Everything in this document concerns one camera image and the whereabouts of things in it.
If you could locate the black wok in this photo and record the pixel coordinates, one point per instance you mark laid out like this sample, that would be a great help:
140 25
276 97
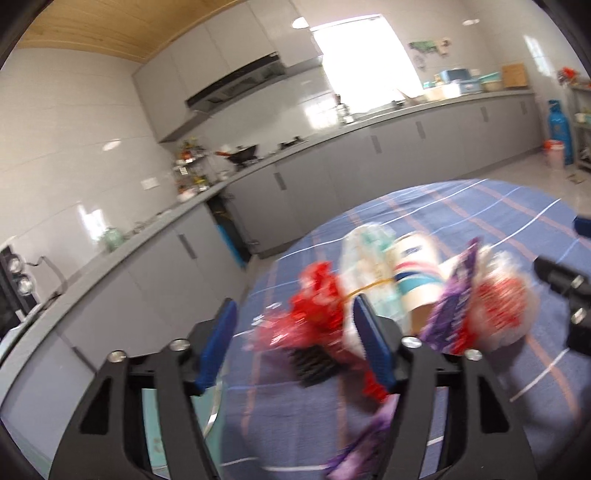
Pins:
242 154

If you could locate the clear green-print plastic bag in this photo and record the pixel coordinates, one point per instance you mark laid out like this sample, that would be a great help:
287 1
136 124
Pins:
364 254

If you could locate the white red-print plastic bag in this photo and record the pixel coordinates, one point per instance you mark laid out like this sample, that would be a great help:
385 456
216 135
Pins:
503 300

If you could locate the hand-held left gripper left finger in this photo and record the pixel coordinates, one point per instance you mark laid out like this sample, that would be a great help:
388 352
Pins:
217 344

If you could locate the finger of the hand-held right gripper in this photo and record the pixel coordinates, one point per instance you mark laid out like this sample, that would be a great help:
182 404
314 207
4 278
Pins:
561 279
582 227

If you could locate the blue storage box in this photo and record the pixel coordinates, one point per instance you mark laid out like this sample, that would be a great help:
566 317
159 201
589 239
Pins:
453 76

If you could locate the green kettle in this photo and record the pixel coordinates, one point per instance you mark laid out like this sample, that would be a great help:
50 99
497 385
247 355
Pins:
113 241

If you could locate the grey kitchen counter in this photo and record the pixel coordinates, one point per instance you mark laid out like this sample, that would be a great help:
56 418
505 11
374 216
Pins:
351 152

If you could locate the metal utensil holder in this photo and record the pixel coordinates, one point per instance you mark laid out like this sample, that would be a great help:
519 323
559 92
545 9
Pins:
344 110

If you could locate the black foam net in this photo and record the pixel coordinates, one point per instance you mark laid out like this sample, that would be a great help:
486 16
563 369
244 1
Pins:
314 364

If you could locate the striped paper cup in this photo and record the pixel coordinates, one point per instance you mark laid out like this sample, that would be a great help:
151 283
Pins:
415 272

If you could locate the white storage box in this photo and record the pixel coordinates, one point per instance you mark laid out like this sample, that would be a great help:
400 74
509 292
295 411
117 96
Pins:
441 93

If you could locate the yellow rubber band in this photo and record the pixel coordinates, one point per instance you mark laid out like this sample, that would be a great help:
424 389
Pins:
364 287

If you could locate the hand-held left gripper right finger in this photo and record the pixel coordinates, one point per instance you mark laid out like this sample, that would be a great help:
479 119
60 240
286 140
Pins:
375 344

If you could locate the purple snack wrapper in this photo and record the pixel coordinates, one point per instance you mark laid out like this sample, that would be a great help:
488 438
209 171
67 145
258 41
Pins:
364 443
455 300

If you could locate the bright window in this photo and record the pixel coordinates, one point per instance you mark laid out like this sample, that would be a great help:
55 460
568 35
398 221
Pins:
364 64

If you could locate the pink plastic bag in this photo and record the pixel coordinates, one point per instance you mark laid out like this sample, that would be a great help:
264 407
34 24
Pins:
272 332

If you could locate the teal storage container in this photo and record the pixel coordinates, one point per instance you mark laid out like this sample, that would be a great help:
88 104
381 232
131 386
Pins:
490 83

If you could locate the wall hanging decoration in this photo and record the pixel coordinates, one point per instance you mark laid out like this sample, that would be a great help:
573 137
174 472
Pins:
427 47

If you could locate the grey upper cabinets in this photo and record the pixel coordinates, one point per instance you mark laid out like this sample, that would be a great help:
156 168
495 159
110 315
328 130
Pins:
194 50

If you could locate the black range hood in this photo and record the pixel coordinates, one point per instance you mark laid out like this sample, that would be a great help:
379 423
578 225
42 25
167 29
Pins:
231 87

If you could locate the tall blue gas cylinder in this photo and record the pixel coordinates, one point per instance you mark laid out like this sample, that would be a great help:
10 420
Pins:
559 129

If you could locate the gas stove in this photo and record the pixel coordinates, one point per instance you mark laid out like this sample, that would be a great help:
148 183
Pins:
293 143

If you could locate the white bucket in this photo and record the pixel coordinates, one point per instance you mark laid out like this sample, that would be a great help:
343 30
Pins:
554 156

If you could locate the red plastic bag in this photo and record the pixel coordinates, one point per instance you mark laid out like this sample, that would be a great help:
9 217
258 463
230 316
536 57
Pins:
318 295

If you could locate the white wall outlet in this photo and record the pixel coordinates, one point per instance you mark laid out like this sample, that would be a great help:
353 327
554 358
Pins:
150 184

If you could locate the cardboard box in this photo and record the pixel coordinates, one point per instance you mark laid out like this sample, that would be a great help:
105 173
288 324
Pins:
515 76

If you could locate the metal spice rack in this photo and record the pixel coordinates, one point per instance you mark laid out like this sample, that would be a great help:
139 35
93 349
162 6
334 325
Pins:
191 170

